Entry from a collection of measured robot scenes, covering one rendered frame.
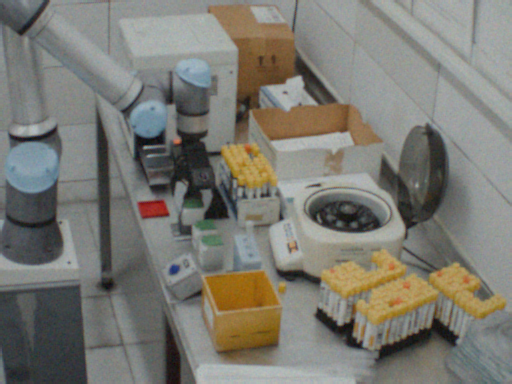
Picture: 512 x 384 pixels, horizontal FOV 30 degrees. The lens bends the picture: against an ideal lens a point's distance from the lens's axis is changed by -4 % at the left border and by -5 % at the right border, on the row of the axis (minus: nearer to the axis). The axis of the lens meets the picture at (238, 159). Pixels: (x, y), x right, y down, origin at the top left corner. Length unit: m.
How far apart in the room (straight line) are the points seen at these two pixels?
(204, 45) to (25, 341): 0.90
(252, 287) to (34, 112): 0.60
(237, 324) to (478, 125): 0.68
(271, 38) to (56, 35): 1.16
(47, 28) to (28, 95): 0.24
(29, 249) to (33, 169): 0.18
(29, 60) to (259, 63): 1.07
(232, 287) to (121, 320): 1.49
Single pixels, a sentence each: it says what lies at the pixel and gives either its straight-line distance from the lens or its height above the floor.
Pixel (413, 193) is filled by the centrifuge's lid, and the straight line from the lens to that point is 2.30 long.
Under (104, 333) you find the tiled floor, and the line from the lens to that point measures 3.42.
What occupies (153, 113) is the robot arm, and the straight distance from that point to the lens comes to 1.99.
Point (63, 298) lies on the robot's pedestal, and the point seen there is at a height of 0.84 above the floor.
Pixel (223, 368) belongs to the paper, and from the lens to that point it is 1.89.
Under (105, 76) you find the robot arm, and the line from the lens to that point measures 1.98.
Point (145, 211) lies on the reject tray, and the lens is 2.39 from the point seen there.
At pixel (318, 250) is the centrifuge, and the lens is 2.12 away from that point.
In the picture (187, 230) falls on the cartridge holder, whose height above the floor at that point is 0.90.
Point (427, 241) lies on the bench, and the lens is 2.36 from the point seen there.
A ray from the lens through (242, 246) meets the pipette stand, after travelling 2.09.
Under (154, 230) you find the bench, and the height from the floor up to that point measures 0.88.
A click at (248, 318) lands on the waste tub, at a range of 1.92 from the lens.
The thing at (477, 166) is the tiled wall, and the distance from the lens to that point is 2.16.
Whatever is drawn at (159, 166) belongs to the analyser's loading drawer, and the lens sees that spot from 2.51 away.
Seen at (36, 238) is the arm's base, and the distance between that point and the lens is 2.12.
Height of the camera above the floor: 2.11
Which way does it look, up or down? 28 degrees down
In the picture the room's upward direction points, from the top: 3 degrees clockwise
